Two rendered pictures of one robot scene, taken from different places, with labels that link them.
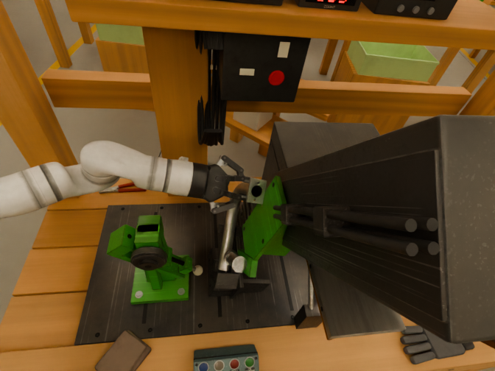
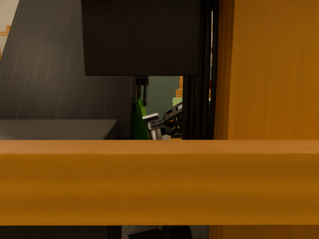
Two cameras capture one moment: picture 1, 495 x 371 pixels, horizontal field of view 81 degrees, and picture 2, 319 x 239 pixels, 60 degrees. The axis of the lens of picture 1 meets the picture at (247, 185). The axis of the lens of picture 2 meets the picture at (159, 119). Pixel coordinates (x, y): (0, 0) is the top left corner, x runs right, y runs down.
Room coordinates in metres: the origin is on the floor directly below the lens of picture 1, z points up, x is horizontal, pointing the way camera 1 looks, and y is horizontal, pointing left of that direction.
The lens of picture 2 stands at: (1.08, 0.16, 1.37)
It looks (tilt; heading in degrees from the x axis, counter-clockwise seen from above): 12 degrees down; 194
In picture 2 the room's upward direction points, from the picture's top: straight up
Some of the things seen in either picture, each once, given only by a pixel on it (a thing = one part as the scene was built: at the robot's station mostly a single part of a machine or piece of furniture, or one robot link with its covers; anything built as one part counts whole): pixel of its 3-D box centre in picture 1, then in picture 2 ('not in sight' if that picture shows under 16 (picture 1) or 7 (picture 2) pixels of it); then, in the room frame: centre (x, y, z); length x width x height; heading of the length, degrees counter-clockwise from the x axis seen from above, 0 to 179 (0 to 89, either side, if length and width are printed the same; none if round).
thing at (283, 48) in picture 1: (259, 57); (143, 27); (0.63, 0.02, 1.42); 0.17 x 0.12 x 0.15; 104
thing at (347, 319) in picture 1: (336, 247); not in sight; (0.38, -0.24, 1.11); 0.39 x 0.16 x 0.03; 14
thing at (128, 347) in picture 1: (123, 357); not in sight; (0.11, 0.22, 0.91); 0.10 x 0.08 x 0.03; 155
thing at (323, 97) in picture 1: (278, 96); (47, 180); (0.81, -0.05, 1.23); 1.30 x 0.05 x 0.09; 104
